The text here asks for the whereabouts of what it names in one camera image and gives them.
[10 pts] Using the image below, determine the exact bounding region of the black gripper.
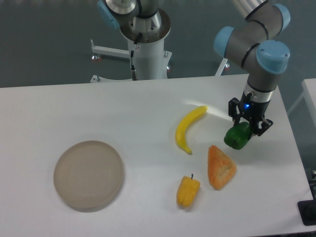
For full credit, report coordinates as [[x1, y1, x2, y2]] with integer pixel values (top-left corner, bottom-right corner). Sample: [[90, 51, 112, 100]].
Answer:
[[228, 90, 274, 139]]

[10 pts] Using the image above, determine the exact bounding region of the white side table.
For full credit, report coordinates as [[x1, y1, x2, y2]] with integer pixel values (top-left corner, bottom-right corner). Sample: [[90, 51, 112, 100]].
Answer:
[[287, 79, 316, 124]]

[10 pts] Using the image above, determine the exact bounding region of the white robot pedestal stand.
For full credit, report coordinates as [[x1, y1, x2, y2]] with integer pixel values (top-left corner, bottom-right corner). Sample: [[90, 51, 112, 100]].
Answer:
[[89, 8, 232, 83]]

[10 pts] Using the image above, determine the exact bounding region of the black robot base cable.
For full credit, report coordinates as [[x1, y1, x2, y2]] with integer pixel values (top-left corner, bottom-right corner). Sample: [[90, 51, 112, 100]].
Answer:
[[130, 32, 143, 80]]

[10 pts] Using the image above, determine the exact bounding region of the black device at edge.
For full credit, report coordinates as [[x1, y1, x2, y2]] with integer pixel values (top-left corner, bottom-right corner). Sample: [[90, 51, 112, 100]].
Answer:
[[297, 200, 316, 226]]

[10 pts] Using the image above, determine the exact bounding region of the green bell pepper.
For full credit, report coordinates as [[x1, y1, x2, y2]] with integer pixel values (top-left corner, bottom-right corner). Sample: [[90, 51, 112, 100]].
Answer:
[[224, 121, 252, 150]]

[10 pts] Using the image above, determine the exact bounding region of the orange triangular bread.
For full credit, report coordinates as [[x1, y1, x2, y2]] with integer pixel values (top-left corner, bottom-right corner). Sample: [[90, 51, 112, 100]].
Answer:
[[208, 145, 237, 190]]

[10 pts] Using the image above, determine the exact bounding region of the beige round plate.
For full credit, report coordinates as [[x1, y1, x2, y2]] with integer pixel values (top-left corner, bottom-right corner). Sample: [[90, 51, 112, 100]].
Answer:
[[53, 141, 124, 212]]

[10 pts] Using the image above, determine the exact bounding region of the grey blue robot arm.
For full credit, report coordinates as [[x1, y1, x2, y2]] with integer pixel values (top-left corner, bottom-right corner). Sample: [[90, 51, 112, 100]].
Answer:
[[97, 0, 290, 136]]

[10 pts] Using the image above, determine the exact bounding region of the yellow bell pepper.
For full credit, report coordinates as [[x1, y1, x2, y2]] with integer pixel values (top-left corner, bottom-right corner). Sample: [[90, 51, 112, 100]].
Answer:
[[176, 173, 200, 207]]

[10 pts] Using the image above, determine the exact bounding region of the yellow banana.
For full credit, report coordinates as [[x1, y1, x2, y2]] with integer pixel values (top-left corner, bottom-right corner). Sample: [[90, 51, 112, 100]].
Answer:
[[175, 106, 208, 155]]

